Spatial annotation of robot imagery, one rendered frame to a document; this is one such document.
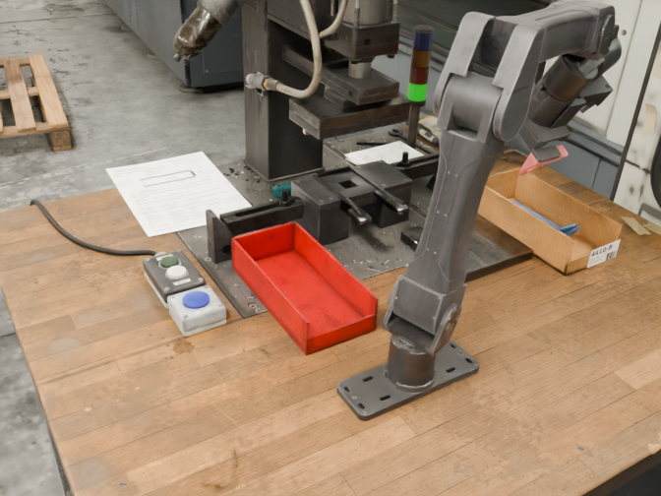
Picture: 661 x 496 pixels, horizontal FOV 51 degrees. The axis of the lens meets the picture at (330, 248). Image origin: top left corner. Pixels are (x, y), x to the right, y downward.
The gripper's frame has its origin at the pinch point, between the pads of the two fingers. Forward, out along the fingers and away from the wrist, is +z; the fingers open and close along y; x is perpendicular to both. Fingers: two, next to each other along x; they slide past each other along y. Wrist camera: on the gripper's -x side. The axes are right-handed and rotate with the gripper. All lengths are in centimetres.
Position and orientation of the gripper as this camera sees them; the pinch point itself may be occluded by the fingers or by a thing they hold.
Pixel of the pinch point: (508, 148)
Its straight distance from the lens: 117.7
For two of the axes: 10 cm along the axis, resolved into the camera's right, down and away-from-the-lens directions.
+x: -8.5, 2.5, -4.7
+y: -4.3, -8.4, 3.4
